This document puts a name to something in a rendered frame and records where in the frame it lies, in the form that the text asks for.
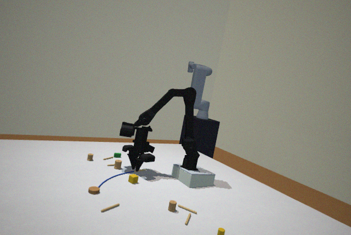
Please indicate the yellow cylinder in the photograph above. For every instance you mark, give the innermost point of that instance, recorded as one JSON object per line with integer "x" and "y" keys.
{"x": 220, "y": 231}

